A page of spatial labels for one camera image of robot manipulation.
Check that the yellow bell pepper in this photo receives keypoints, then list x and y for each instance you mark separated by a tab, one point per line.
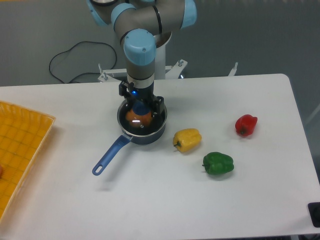
186	139

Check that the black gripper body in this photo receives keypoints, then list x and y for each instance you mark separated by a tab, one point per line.
144	95

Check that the dark blue saucepan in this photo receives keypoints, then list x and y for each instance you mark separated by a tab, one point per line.
123	140

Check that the black object at table edge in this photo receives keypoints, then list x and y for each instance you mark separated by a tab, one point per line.
314	212

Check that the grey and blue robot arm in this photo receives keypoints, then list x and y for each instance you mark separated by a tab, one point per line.
137	23

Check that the red bell pepper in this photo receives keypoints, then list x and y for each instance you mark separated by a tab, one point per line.
245	125

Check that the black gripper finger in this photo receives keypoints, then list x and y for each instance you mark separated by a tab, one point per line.
125	92
156	105

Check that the glass lid with blue knob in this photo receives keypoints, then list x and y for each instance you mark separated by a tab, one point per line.
140	108

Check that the yellow woven basket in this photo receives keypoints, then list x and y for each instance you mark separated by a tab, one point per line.
22	134

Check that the green bell pepper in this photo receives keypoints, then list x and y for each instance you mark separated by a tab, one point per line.
217	163

